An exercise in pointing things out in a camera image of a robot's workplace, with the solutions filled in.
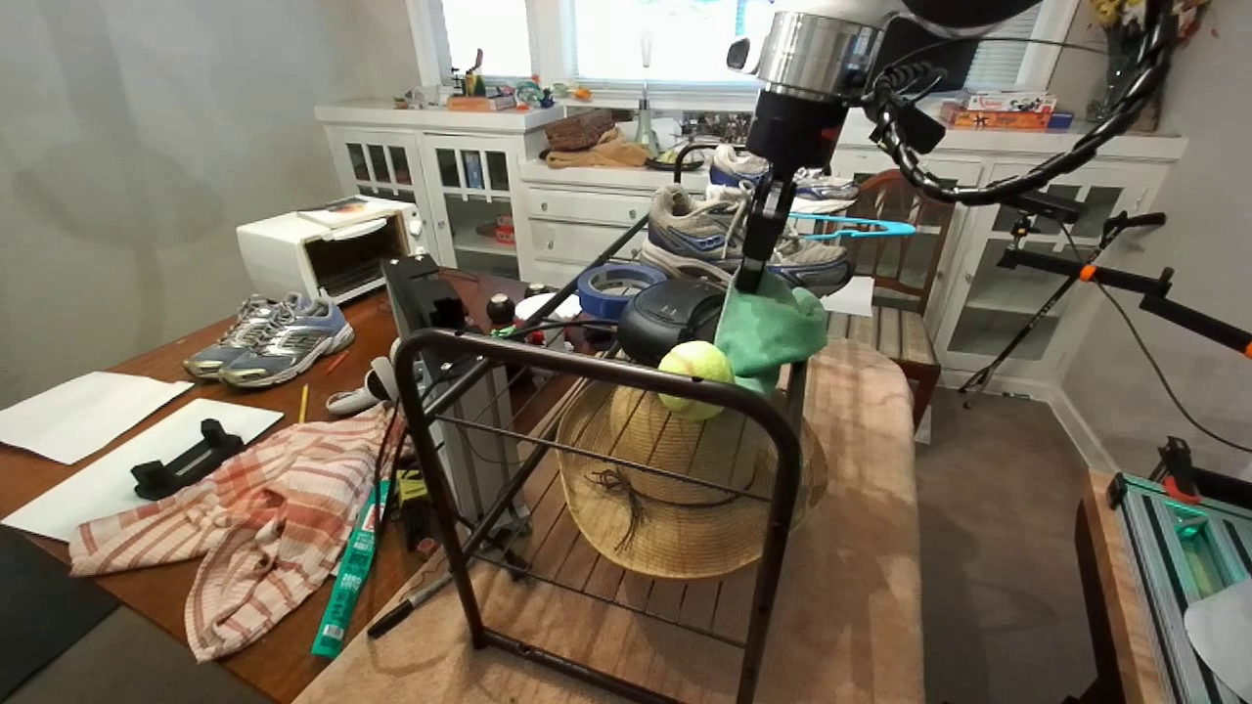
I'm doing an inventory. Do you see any yellow-green tennis ball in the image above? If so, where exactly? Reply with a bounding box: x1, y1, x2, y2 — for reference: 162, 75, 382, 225
652, 337, 739, 426

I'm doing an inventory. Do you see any black camera tripod arm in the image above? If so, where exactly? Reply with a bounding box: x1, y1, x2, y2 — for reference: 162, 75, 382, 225
955, 190, 1252, 398

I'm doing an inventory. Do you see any grey blue sneaker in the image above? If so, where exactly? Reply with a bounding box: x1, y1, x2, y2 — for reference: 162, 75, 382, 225
702, 138, 854, 204
220, 287, 359, 396
647, 179, 861, 298
180, 294, 313, 388

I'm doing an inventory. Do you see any white toaster oven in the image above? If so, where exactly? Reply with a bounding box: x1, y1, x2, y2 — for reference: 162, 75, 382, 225
230, 190, 425, 308

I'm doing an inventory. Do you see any blue tape roll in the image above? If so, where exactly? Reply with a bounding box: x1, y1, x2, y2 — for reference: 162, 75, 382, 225
573, 256, 673, 324

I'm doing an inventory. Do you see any aluminium rail base frame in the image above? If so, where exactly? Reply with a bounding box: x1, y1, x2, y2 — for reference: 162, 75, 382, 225
1109, 466, 1252, 704

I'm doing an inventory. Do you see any black wire rack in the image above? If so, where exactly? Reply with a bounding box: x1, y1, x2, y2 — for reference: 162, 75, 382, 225
293, 333, 931, 704

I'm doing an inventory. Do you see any straw hat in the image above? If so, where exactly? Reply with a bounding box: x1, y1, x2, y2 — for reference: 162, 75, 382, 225
554, 380, 823, 585

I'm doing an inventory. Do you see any black metal shoe rack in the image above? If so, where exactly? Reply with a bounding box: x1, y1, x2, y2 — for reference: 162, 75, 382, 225
386, 132, 947, 704

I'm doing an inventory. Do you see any white cabinet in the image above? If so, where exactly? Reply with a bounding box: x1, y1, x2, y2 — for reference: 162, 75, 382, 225
308, 96, 1192, 398

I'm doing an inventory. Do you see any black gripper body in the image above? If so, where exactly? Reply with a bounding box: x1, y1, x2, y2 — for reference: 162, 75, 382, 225
742, 85, 854, 186

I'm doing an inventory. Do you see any black marker pen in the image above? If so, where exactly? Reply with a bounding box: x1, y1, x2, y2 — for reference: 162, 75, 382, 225
363, 568, 460, 643

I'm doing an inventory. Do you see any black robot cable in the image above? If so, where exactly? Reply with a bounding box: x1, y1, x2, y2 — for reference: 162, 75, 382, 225
861, 0, 1180, 211

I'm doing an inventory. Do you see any brown wooden chair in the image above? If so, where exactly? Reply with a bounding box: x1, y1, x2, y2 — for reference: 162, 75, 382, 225
835, 165, 947, 449

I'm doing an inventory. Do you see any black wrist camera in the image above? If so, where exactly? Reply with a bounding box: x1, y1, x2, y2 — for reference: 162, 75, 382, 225
866, 85, 951, 156

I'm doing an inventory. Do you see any dark grey appliance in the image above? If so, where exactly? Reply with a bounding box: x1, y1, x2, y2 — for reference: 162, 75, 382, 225
378, 254, 527, 550

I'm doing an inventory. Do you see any green towel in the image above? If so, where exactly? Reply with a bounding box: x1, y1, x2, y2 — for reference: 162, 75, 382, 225
711, 278, 835, 398

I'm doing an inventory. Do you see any black plastic mount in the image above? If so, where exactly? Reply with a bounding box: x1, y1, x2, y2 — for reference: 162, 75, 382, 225
127, 414, 249, 505

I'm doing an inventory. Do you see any pink striped cloth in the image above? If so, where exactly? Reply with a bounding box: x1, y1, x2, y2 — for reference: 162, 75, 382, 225
65, 401, 412, 667

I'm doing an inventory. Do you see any white paper sheet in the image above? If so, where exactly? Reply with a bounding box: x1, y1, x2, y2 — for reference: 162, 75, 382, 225
0, 367, 198, 469
0, 396, 290, 547

